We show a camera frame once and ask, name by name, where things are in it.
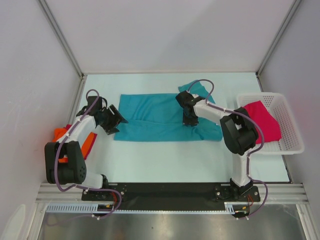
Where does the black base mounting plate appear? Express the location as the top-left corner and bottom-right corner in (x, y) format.
(81, 181), (261, 211)

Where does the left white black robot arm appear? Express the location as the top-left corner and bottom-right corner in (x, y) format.
(44, 96), (128, 200)

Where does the white plastic mesh basket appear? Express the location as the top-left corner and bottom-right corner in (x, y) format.
(236, 92), (305, 155)

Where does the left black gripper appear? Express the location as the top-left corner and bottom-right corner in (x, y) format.
(99, 104), (128, 135)

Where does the aluminium frame rail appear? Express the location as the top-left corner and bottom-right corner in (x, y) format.
(35, 183), (309, 204)

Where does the magenta t shirt on table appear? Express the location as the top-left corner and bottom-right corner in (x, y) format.
(59, 124), (97, 163)

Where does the teal t shirt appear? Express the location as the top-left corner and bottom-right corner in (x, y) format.
(113, 93), (223, 142)

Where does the white slotted cable duct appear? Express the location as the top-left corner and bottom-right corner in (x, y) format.
(45, 202), (248, 215)

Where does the red t shirt in basket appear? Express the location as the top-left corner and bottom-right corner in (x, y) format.
(244, 101), (282, 143)

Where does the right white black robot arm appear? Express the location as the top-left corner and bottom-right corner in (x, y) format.
(175, 90), (259, 201)

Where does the orange t shirt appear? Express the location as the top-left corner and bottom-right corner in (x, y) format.
(52, 124), (98, 160)

